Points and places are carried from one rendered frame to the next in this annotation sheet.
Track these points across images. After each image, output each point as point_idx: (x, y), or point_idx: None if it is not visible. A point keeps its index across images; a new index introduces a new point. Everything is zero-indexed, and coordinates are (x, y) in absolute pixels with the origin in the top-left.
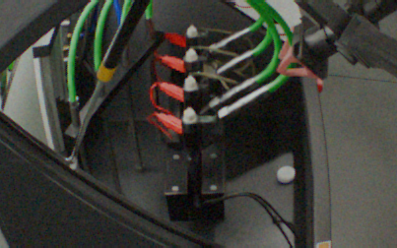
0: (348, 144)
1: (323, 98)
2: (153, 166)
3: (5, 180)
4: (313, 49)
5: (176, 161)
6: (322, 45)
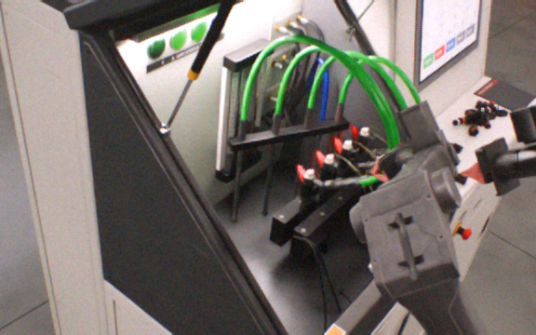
0: (521, 326)
1: (523, 277)
2: None
3: (105, 112)
4: (397, 163)
5: (298, 204)
6: (405, 162)
